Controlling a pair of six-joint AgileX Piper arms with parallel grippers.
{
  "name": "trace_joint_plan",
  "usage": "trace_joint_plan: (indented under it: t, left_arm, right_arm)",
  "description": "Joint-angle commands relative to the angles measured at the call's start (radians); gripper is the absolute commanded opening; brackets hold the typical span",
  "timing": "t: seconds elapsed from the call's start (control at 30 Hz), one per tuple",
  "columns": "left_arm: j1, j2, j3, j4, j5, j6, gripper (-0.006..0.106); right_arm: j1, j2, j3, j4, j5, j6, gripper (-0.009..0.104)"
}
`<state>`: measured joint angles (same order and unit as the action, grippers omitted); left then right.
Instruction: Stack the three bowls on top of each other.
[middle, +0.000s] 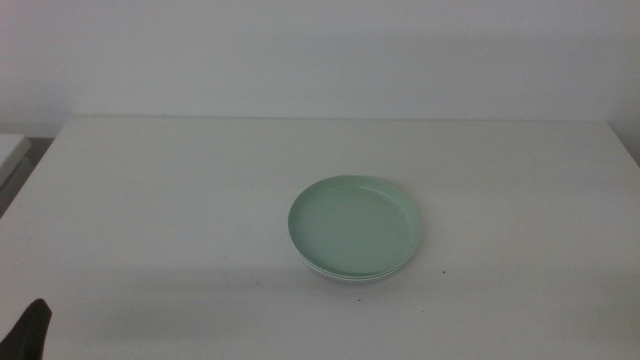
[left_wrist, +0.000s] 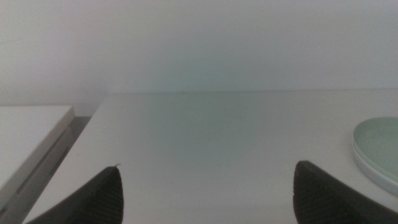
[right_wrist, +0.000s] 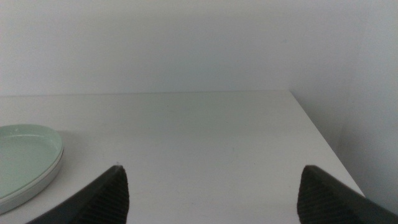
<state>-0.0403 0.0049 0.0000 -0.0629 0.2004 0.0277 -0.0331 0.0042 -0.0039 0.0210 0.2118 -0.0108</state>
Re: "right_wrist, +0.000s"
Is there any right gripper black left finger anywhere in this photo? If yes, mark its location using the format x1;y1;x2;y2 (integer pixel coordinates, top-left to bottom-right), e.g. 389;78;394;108
26;164;130;224

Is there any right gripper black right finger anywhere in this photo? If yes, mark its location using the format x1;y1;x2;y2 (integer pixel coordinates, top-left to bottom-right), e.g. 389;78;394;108
296;164;398;224

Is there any grey shallow bowl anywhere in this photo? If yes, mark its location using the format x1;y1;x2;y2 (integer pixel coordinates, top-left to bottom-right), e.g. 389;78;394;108
0;152;65;216

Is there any pale green shallow bowl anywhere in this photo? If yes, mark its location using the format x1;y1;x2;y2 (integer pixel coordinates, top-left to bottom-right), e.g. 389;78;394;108
0;123;65;200

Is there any white shallow bowl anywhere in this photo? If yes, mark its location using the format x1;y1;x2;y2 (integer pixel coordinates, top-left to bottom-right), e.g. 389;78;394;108
0;148;65;207

